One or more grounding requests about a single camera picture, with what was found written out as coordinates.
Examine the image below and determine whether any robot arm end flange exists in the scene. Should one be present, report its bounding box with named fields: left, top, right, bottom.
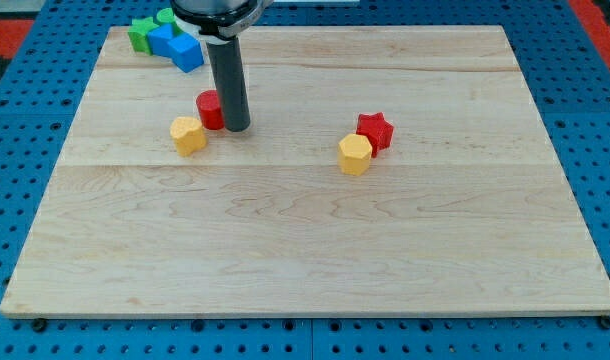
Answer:
left=170, top=0, right=274, bottom=41

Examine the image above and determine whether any yellow hexagon block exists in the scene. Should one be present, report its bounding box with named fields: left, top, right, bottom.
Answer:
left=337, top=134, right=372, bottom=176

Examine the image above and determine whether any red star block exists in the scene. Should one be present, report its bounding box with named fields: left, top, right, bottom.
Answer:
left=356, top=112, right=394, bottom=158

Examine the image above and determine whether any red cylinder block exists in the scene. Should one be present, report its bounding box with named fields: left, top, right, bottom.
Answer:
left=195, top=89, right=225, bottom=130

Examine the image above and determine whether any yellow heart block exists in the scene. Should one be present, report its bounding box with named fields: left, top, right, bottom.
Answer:
left=170, top=116, right=208, bottom=157

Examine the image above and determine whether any grey cylindrical pointer rod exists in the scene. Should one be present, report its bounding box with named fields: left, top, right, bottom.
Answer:
left=207, top=37, right=251, bottom=132

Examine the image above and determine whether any wooden board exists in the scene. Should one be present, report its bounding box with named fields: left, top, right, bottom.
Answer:
left=0, top=26, right=610, bottom=319

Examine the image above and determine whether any blue cube block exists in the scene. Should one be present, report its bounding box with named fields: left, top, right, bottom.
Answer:
left=167, top=33, right=204, bottom=73

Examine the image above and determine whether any green cylinder block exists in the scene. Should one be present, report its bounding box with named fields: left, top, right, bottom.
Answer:
left=155, top=7, right=182, bottom=36

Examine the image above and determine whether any green star block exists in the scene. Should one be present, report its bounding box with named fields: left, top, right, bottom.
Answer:
left=127, top=17, right=159, bottom=55

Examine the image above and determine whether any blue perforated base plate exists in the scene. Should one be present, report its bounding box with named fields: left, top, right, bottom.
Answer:
left=0, top=0, right=610, bottom=359

